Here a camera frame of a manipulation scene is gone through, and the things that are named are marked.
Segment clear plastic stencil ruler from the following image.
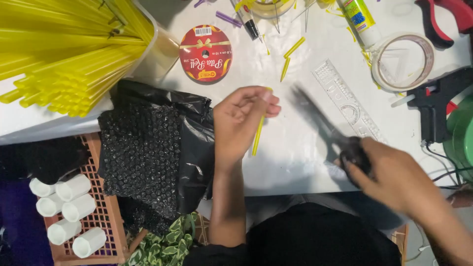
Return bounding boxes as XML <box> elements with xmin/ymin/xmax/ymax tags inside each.
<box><xmin>311</xmin><ymin>59</ymin><xmax>389</xmax><ymax>145</ymax></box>

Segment red ribbon roll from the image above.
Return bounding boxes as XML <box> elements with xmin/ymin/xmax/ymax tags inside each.
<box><xmin>179</xmin><ymin>24</ymin><xmax>234</xmax><ymax>83</ymax></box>

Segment brown plastic basket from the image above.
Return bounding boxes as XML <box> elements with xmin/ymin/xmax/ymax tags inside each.
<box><xmin>37</xmin><ymin>132</ymin><xmax>149</xmax><ymax>266</ymax></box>

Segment black bubble wrap bag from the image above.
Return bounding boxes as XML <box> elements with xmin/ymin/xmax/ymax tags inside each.
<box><xmin>97</xmin><ymin>79</ymin><xmax>216</xmax><ymax>237</ymax></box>

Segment short yellow straw piece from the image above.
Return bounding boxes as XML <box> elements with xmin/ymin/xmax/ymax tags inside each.
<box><xmin>283</xmin><ymin>36</ymin><xmax>306</xmax><ymax>59</ymax></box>
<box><xmin>279</xmin><ymin>57</ymin><xmax>292</xmax><ymax>83</ymax></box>

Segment black power cable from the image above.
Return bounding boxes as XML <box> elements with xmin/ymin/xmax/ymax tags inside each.
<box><xmin>421</xmin><ymin>140</ymin><xmax>473</xmax><ymax>191</ymax></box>

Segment green leafy plant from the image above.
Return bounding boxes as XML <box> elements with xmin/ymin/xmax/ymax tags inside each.
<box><xmin>123</xmin><ymin>212</ymin><xmax>199</xmax><ymax>266</ymax></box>

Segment person's black clothing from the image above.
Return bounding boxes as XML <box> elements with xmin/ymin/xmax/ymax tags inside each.
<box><xmin>183</xmin><ymin>202</ymin><xmax>404</xmax><ymax>266</ymax></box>

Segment clear glass jar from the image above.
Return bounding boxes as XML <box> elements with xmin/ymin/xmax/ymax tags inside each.
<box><xmin>251</xmin><ymin>0</ymin><xmax>296</xmax><ymax>20</ymax></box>

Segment long yellow straw piece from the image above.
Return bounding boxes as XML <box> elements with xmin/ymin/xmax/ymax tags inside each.
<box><xmin>252</xmin><ymin>87</ymin><xmax>273</xmax><ymax>157</ymax></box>

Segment clear plastic container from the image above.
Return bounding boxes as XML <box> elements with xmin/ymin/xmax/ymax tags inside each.
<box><xmin>124</xmin><ymin>0</ymin><xmax>181</xmax><ymax>83</ymax></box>

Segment person's left hand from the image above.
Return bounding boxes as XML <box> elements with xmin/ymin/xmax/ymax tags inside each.
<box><xmin>212</xmin><ymin>86</ymin><xmax>282</xmax><ymax>167</ymax></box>

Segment black marker pen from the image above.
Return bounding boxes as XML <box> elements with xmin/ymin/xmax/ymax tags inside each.
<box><xmin>231</xmin><ymin>0</ymin><xmax>261</xmax><ymax>41</ymax></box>

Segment clear adhesive tape roll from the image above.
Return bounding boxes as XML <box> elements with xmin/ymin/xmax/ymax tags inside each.
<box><xmin>371</xmin><ymin>33</ymin><xmax>436</xmax><ymax>92</ymax></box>

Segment black fabric bundle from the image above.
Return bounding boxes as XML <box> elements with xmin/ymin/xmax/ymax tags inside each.
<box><xmin>0</xmin><ymin>136</ymin><xmax>90</xmax><ymax>185</ymax></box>

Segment purple straw piece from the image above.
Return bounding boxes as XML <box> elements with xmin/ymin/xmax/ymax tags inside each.
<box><xmin>215</xmin><ymin>10</ymin><xmax>244</xmax><ymax>29</ymax></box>

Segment black scissors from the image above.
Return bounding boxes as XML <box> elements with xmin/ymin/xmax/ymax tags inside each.
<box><xmin>289</xmin><ymin>84</ymin><xmax>373</xmax><ymax>182</ymax></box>

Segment person's right hand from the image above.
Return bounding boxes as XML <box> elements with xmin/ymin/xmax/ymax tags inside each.
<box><xmin>340</xmin><ymin>137</ymin><xmax>434</xmax><ymax>216</ymax></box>

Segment cluster of white plastic tubes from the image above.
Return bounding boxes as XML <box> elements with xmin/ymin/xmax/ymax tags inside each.
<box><xmin>29</xmin><ymin>174</ymin><xmax>108</xmax><ymax>259</ymax></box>

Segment green ribbon rolls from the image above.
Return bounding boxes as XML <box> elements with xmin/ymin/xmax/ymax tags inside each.
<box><xmin>442</xmin><ymin>94</ymin><xmax>473</xmax><ymax>182</ymax></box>

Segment red and black pliers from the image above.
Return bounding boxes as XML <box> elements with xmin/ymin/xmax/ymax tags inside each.
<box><xmin>414</xmin><ymin>0</ymin><xmax>473</xmax><ymax>50</ymax></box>

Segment purple cloth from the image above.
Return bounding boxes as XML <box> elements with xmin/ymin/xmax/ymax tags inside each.
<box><xmin>0</xmin><ymin>179</ymin><xmax>55</xmax><ymax>266</ymax></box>

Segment white glue tube green label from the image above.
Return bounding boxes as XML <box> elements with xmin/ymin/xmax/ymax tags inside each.
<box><xmin>338</xmin><ymin>0</ymin><xmax>383</xmax><ymax>49</ymax></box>

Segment black hot glue gun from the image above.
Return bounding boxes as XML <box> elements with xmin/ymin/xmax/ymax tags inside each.
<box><xmin>390</xmin><ymin>67</ymin><xmax>473</xmax><ymax>144</ymax></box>

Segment bundle of yellow straws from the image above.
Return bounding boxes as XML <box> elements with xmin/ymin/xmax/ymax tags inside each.
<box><xmin>0</xmin><ymin>0</ymin><xmax>156</xmax><ymax>118</ymax></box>

